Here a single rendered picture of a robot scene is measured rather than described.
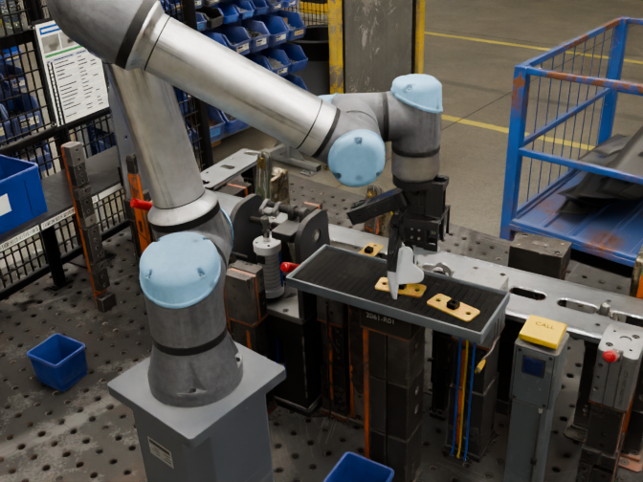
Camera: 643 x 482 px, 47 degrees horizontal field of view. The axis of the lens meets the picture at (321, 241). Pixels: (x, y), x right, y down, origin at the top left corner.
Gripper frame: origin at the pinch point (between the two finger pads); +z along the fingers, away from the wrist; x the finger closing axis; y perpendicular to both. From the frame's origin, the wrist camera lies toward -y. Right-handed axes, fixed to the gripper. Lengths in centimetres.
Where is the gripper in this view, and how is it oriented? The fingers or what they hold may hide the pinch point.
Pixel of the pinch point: (400, 278)
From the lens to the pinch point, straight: 127.4
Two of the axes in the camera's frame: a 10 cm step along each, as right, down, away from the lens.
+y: 9.1, 1.7, -3.8
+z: 0.4, 8.8, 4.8
